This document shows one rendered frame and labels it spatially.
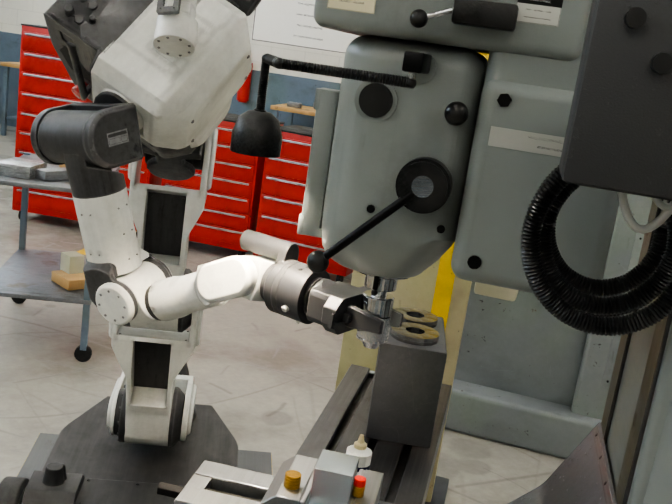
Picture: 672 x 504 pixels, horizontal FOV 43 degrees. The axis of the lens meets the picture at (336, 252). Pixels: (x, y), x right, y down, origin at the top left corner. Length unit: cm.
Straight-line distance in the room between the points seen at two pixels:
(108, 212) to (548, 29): 78
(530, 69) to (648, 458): 49
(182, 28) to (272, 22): 927
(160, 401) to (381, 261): 102
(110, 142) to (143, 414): 83
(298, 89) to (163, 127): 906
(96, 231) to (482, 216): 69
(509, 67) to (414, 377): 67
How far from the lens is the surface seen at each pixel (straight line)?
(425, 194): 108
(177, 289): 145
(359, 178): 112
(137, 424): 210
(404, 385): 155
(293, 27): 1058
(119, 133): 145
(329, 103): 120
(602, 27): 83
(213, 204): 625
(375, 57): 111
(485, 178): 108
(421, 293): 303
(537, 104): 107
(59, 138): 147
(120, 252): 149
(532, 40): 107
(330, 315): 123
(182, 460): 221
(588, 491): 132
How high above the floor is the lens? 161
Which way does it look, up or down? 13 degrees down
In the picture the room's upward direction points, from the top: 8 degrees clockwise
